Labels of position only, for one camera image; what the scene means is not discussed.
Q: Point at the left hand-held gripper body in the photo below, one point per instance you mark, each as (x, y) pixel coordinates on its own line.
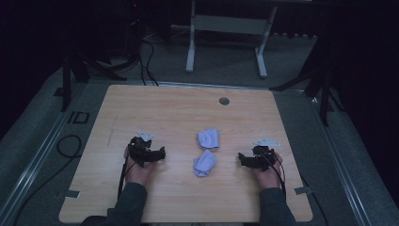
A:
(141, 147)

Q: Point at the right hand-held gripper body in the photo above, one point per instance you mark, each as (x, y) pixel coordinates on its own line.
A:
(263, 153)

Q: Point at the light blue sock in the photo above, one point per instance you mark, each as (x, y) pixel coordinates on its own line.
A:
(208, 138)
(204, 163)

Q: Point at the person's right hand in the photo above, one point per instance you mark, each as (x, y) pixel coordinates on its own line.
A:
(268, 175)

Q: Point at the person's left hand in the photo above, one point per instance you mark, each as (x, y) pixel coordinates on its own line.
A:
(138, 171)

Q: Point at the grey table grommet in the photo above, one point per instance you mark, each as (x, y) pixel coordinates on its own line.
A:
(224, 101)

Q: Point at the black tripod stand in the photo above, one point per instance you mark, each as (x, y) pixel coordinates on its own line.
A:
(81, 67)
(316, 81)

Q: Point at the white metal desk frame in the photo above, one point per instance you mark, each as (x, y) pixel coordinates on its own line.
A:
(229, 25)

